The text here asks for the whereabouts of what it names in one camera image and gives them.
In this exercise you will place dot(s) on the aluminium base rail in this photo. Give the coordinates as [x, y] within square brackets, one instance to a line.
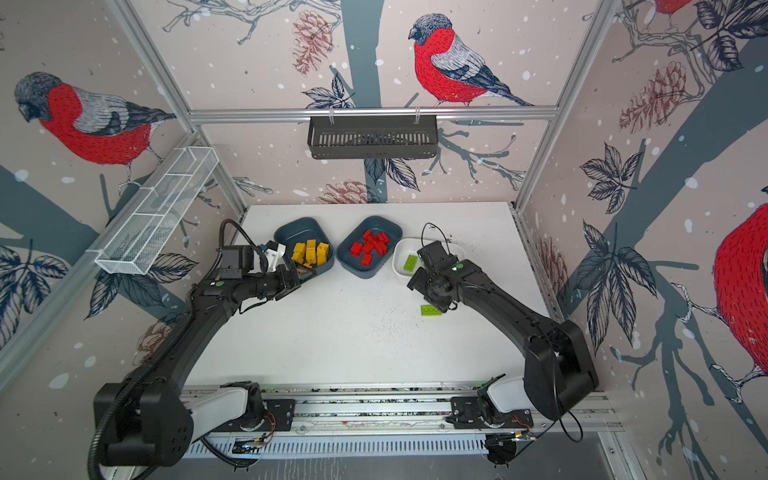
[401, 411]

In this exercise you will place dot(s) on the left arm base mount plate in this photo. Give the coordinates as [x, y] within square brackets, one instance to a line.
[275, 415]

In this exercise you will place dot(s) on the left dark teal bin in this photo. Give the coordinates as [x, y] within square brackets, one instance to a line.
[300, 231]

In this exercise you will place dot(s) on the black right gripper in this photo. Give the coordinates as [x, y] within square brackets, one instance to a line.
[418, 279]

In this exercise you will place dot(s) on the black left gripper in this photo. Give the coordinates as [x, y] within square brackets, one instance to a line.
[285, 284]

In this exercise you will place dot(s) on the middle dark teal bin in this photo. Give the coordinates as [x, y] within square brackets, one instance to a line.
[376, 224]

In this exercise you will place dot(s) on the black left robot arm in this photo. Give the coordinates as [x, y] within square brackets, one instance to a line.
[143, 421]

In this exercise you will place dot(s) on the black hanging wire basket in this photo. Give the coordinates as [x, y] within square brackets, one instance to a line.
[373, 137]

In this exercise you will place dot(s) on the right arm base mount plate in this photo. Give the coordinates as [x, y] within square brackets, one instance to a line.
[478, 413]

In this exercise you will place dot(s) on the green long lego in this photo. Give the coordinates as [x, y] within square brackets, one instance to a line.
[411, 263]
[429, 311]

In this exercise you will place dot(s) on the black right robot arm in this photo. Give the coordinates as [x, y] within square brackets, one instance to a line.
[558, 369]

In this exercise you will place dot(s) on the white mesh wire shelf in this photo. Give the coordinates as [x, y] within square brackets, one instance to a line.
[143, 235]

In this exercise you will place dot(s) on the white plastic bin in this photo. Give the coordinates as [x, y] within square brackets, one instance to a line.
[411, 245]

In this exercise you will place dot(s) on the dark teal bin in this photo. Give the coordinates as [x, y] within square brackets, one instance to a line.
[376, 224]
[300, 231]

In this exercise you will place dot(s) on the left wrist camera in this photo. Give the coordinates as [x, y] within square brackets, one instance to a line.
[274, 253]

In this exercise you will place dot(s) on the yellow long lego top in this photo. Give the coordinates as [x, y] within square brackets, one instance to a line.
[323, 248]

